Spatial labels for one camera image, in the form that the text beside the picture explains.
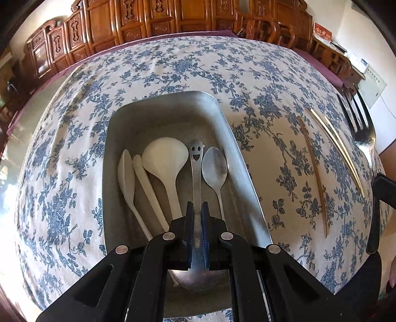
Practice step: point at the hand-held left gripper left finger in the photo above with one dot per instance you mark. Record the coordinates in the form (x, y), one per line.
(189, 216)

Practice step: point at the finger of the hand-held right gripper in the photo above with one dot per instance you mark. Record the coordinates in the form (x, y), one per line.
(374, 223)

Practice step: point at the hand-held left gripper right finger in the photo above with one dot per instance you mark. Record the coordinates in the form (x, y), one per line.
(204, 223)

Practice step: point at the plain metal spoon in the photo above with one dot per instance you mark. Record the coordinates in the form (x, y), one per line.
(214, 167)

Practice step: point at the golden chopstick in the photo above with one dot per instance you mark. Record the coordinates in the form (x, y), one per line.
(332, 130)
(352, 168)

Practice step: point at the large white plastic ladle spoon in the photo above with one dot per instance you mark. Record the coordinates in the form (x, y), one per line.
(164, 154)

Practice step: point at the metal fork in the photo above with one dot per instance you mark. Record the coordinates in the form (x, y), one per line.
(360, 102)
(365, 145)

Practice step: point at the rectangular metal utensil box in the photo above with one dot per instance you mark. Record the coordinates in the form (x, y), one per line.
(173, 117)

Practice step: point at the person's right hand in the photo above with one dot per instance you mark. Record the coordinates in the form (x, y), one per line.
(392, 278)

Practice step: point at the blue floral tablecloth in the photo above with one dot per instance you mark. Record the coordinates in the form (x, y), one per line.
(185, 62)

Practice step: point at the white tabletop device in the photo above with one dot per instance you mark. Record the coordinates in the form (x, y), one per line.
(361, 65)

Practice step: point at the purple armchair cushion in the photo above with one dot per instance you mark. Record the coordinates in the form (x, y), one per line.
(321, 69)

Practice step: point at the wooden side table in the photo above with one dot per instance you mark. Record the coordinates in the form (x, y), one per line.
(343, 62)

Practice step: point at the tissue box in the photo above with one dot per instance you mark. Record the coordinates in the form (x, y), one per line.
(337, 47)

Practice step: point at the red printed card box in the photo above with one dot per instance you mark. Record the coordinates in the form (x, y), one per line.
(322, 31)

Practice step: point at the carved wooden armchair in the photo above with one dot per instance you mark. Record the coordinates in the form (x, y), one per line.
(263, 28)

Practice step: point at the carved wooden sofa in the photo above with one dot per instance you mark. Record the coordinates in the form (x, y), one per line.
(102, 28)

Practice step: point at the white wall cabinet panel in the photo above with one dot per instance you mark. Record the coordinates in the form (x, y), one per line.
(376, 86)

